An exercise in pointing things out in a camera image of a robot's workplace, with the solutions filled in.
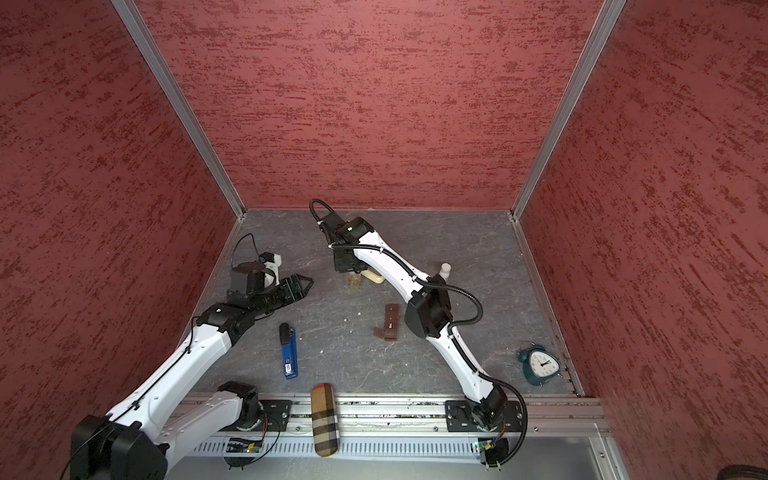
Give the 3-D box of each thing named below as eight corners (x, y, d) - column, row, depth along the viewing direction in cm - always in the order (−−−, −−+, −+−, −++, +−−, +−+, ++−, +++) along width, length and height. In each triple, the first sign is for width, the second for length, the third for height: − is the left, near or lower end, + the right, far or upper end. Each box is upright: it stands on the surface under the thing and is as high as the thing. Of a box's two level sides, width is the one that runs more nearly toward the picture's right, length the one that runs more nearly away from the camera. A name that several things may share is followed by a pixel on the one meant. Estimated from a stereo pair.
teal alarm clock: (525, 386, 81) (532, 381, 78) (515, 348, 88) (521, 342, 84) (557, 386, 81) (566, 381, 78) (545, 348, 88) (552, 343, 84)
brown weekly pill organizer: (372, 340, 89) (372, 336, 87) (374, 308, 96) (373, 304, 94) (398, 340, 89) (398, 337, 87) (398, 308, 96) (398, 304, 94)
